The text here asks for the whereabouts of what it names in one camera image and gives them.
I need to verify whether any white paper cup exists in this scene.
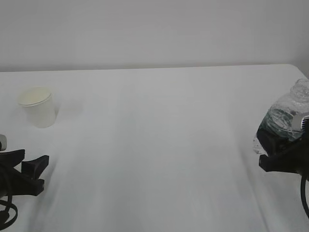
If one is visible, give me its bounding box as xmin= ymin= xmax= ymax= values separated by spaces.
xmin=17 ymin=87 xmax=56 ymax=129

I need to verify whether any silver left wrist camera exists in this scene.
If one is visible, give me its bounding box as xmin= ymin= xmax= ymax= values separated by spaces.
xmin=0 ymin=134 xmax=7 ymax=151

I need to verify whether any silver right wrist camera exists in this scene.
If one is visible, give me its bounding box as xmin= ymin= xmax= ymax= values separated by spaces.
xmin=291 ymin=112 xmax=309 ymax=135

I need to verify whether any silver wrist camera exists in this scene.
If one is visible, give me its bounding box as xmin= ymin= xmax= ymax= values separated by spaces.
xmin=0 ymin=134 xmax=7 ymax=151
xmin=291 ymin=112 xmax=309 ymax=135

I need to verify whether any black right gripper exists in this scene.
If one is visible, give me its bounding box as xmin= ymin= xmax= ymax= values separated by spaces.
xmin=256 ymin=127 xmax=309 ymax=180

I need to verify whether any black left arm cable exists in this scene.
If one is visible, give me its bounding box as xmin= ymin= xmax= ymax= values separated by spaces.
xmin=0 ymin=166 xmax=19 ymax=229

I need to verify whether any clear green-label water bottle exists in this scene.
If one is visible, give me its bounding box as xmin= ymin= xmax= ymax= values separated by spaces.
xmin=253 ymin=79 xmax=309 ymax=155

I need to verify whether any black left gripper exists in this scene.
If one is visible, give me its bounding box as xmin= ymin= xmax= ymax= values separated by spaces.
xmin=0 ymin=149 xmax=49 ymax=197

